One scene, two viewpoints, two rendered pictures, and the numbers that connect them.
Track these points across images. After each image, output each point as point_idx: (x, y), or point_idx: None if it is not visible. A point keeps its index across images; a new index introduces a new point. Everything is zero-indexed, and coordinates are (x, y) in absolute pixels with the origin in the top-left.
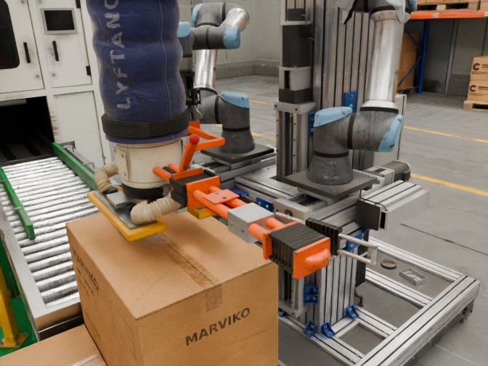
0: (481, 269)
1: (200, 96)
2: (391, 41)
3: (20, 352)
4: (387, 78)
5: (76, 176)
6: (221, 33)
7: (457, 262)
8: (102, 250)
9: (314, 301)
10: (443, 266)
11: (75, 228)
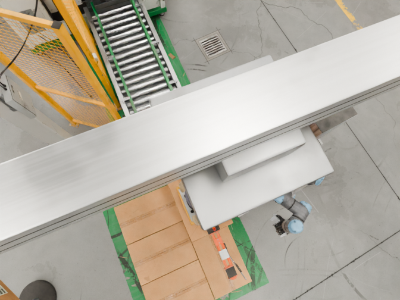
0: (341, 141)
1: None
2: (301, 187)
3: (149, 194)
4: (294, 192)
5: (148, 46)
6: None
7: (334, 133)
8: (180, 203)
9: None
10: (325, 134)
11: (169, 184)
